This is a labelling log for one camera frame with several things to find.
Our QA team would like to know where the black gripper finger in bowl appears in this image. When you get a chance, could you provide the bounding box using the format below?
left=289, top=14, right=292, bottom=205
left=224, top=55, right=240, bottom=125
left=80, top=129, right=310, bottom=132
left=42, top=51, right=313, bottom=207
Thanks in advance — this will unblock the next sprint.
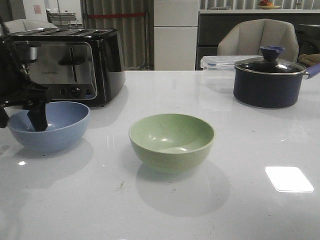
left=27, top=100, right=48, bottom=132

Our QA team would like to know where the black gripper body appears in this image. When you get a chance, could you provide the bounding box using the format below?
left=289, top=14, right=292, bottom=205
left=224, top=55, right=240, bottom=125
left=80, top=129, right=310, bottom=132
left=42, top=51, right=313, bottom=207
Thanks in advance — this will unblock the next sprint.
left=0, top=34, right=52, bottom=128

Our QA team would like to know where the blue bowl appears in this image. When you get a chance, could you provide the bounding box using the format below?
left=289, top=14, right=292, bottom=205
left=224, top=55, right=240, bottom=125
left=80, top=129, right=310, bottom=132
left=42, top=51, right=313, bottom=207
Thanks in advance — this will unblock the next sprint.
left=7, top=101, right=91, bottom=152

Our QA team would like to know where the green bowl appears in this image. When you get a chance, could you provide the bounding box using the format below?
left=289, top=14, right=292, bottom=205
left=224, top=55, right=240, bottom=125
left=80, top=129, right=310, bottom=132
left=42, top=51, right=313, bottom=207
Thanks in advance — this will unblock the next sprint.
left=128, top=113, right=215, bottom=174

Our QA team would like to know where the black chrome four-slot toaster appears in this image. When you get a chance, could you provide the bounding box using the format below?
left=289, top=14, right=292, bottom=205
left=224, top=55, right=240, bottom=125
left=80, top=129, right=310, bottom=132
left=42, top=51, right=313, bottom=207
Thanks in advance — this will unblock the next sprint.
left=11, top=28, right=125, bottom=107

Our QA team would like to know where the beige armchair left background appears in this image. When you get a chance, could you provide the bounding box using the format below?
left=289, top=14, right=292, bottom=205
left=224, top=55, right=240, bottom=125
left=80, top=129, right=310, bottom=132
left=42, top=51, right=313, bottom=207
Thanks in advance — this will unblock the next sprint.
left=4, top=19, right=57, bottom=34

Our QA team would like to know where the red barrier belt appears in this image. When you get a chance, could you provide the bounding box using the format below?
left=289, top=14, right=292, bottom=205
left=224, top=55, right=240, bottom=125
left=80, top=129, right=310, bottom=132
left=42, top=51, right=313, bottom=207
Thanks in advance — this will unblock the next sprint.
left=87, top=12, right=146, bottom=19

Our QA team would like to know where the white refrigerator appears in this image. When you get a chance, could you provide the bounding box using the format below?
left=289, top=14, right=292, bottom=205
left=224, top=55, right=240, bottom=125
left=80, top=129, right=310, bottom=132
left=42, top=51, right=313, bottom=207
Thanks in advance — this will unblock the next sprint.
left=153, top=0, right=200, bottom=71

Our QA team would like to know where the clear plastic food container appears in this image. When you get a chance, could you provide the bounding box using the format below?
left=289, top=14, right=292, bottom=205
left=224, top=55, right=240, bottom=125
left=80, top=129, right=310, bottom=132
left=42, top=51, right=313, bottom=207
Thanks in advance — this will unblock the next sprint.
left=200, top=55, right=258, bottom=94

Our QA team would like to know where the dark kitchen counter cabinet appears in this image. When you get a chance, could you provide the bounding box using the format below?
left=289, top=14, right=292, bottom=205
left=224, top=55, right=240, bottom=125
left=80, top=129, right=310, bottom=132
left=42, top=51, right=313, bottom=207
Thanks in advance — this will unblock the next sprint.
left=195, top=9, right=320, bottom=70

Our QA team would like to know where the beige upholstered chair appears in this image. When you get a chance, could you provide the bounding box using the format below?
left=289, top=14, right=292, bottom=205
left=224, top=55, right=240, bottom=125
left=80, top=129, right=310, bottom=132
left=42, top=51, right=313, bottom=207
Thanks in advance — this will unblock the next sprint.
left=217, top=18, right=299, bottom=62

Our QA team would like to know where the dark blue saucepan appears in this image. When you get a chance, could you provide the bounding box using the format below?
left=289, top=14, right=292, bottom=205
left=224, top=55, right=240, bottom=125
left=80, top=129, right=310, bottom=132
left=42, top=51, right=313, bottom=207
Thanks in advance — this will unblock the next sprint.
left=233, top=64, right=320, bottom=109

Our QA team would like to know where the glass pot lid blue knob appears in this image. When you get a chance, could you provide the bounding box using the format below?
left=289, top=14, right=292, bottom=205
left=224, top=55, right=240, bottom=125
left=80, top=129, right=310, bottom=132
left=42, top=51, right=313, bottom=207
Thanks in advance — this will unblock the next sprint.
left=234, top=45, right=306, bottom=75

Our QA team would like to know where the yellow fruit bowl on counter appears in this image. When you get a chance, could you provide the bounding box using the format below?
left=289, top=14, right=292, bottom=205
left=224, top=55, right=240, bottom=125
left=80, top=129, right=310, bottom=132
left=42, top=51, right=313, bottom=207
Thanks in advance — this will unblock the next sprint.
left=257, top=0, right=281, bottom=10

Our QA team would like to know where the brown cushion far right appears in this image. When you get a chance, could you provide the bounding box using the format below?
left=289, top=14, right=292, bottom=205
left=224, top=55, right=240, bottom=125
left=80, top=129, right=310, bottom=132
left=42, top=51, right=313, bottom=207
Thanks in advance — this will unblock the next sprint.
left=298, top=53, right=320, bottom=67

